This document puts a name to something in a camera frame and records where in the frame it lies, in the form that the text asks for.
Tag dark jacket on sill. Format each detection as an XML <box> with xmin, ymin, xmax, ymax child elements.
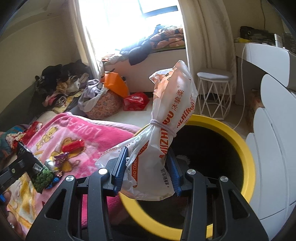
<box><xmin>120</xmin><ymin>24</ymin><xmax>165</xmax><ymax>66</ymax></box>

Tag green snack bag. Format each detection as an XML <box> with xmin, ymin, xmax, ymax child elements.
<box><xmin>31</xmin><ymin>167</ymin><xmax>55</xmax><ymax>193</ymax></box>

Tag white dressing table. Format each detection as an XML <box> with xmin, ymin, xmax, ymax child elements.
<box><xmin>234</xmin><ymin>43</ymin><xmax>296</xmax><ymax>91</ymax></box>

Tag pile of clothes on bed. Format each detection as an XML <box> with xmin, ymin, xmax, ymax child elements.
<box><xmin>35</xmin><ymin>60</ymin><xmax>92</xmax><ymax>113</ymax></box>

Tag orange patterned quilt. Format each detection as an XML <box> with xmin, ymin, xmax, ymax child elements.
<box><xmin>149</xmin><ymin>26</ymin><xmax>185</xmax><ymax>50</ymax></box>

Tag left hand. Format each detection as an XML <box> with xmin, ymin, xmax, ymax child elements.
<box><xmin>1</xmin><ymin>191</ymin><xmax>23</xmax><ymax>237</ymax></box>

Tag dark bag on table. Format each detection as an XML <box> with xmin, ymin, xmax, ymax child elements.
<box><xmin>239</xmin><ymin>26</ymin><xmax>275</xmax><ymax>43</ymax></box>

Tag orange paper bag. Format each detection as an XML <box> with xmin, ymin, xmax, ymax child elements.
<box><xmin>101</xmin><ymin>72</ymin><xmax>130</xmax><ymax>98</ymax></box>

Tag right cream curtain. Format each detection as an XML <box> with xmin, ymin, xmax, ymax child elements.
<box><xmin>179</xmin><ymin>0</ymin><xmax>237</xmax><ymax>92</ymax></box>

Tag white shell chair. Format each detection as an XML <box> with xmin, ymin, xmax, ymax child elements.
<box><xmin>246</xmin><ymin>74</ymin><xmax>295</xmax><ymax>240</ymax></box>

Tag purple candy wrapper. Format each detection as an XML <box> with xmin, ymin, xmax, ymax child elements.
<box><xmin>54</xmin><ymin>152</ymin><xmax>69</xmax><ymax>168</ymax></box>

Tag white cosmetic bottle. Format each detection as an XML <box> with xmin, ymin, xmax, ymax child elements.
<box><xmin>274</xmin><ymin>34</ymin><xmax>283</xmax><ymax>48</ymax></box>

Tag floral laundry basket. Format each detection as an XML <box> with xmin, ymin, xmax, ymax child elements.
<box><xmin>85</xmin><ymin>90</ymin><xmax>123</xmax><ymax>120</ymax></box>

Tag blue plastic bag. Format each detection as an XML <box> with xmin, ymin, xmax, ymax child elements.
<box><xmin>46</xmin><ymin>177</ymin><xmax>60</xmax><ymax>189</ymax></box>

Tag white power cable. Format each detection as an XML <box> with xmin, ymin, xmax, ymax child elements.
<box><xmin>233</xmin><ymin>43</ymin><xmax>249</xmax><ymax>130</ymax></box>

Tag pink cartoon bear blanket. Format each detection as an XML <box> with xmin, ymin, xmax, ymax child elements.
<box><xmin>4</xmin><ymin>112</ymin><xmax>142</xmax><ymax>232</ymax></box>

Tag cream curtain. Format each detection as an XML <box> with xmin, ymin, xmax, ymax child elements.
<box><xmin>179</xmin><ymin>0</ymin><xmax>237</xmax><ymax>92</ymax></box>
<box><xmin>68</xmin><ymin>1</ymin><xmax>104</xmax><ymax>79</ymax></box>

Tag yellow rim trash bin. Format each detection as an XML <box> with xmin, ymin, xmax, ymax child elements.
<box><xmin>119</xmin><ymin>114</ymin><xmax>256</xmax><ymax>240</ymax></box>

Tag white wire stool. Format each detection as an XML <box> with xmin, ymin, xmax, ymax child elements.
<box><xmin>197</xmin><ymin>69</ymin><xmax>233</xmax><ymax>121</ymax></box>

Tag left cream curtain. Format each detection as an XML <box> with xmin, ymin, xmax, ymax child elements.
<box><xmin>68</xmin><ymin>1</ymin><xmax>104</xmax><ymax>79</ymax></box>

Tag grey clothes in basket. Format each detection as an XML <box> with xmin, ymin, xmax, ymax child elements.
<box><xmin>78</xmin><ymin>79</ymin><xmax>108</xmax><ymax>113</ymax></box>

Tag red cylindrical wrapper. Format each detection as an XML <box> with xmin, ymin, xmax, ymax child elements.
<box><xmin>62</xmin><ymin>139</ymin><xmax>85</xmax><ymax>153</ymax></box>

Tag red garment on bed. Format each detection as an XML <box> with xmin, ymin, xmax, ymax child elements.
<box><xmin>12</xmin><ymin>121</ymin><xmax>43</xmax><ymax>149</ymax></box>

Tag white orange plastic bag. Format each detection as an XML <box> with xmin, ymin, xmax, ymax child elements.
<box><xmin>95</xmin><ymin>60</ymin><xmax>198</xmax><ymax>201</ymax></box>

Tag red shopping bag on floor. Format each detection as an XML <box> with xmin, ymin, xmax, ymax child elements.
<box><xmin>123</xmin><ymin>92</ymin><xmax>149</xmax><ymax>111</ymax></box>

